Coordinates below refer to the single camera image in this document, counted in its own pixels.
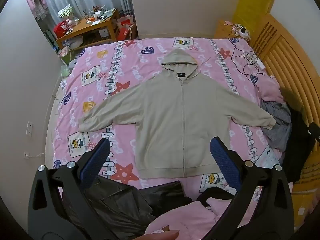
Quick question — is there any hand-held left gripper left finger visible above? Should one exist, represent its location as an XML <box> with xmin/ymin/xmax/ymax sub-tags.
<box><xmin>27</xmin><ymin>137</ymin><xmax>121</xmax><ymax>240</ymax></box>

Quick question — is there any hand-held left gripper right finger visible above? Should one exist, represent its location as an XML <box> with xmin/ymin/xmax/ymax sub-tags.
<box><xmin>205</xmin><ymin>136</ymin><xmax>293</xmax><ymax>240</ymax></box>

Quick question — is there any beige zip hoodie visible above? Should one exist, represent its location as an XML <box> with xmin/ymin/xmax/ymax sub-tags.
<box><xmin>78</xmin><ymin>49</ymin><xmax>277</xmax><ymax>179</ymax></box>

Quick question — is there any person's left hand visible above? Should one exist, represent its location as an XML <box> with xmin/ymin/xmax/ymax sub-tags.
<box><xmin>147</xmin><ymin>230</ymin><xmax>179</xmax><ymax>240</ymax></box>

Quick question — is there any dark leather jacket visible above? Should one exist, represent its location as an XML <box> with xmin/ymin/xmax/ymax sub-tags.
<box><xmin>62</xmin><ymin>175</ymin><xmax>193</xmax><ymax>240</ymax></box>

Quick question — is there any grey garment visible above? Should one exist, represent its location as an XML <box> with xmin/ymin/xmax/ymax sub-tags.
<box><xmin>261</xmin><ymin>101</ymin><xmax>292</xmax><ymax>152</ymax></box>

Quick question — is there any pink garment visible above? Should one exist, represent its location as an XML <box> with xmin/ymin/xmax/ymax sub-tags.
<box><xmin>145</xmin><ymin>197</ymin><xmax>227</xmax><ymax>240</ymax></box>

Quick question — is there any black garment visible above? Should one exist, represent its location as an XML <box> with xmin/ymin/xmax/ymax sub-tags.
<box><xmin>282</xmin><ymin>102</ymin><xmax>317</xmax><ymax>183</ymax></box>

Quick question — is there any pink crumpled cloth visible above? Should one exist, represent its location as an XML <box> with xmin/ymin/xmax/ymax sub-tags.
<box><xmin>255</xmin><ymin>79</ymin><xmax>286</xmax><ymax>103</ymax></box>

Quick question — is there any pink printed bed sheet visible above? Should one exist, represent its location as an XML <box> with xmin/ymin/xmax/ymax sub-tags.
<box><xmin>49</xmin><ymin>37</ymin><xmax>288</xmax><ymax>200</ymax></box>

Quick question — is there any wooden slatted headboard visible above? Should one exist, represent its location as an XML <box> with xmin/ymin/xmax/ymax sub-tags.
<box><xmin>250</xmin><ymin>12</ymin><xmax>320</xmax><ymax>140</ymax></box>

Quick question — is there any wooden nightstand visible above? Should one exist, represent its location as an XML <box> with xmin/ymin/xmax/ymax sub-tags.
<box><xmin>214</xmin><ymin>19</ymin><xmax>252</xmax><ymax>41</ymax></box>

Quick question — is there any white power strip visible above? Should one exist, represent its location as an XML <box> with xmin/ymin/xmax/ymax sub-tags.
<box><xmin>232</xmin><ymin>24</ymin><xmax>251</xmax><ymax>37</ymax></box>

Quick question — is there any wooden table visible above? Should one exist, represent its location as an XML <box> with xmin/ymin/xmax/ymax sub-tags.
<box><xmin>55</xmin><ymin>9</ymin><xmax>120</xmax><ymax>49</ymax></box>

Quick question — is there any red and white paper bag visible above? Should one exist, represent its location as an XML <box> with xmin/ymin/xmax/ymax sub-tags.
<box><xmin>116</xmin><ymin>15</ymin><xmax>137</xmax><ymax>40</ymax></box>

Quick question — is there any white flower bouquet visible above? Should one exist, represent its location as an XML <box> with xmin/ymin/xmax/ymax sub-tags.
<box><xmin>57</xmin><ymin>4</ymin><xmax>74</xmax><ymax>18</ymax></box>

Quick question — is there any black cable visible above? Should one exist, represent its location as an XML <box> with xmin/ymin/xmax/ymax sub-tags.
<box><xmin>229</xmin><ymin>36</ymin><xmax>265</xmax><ymax>80</ymax></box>

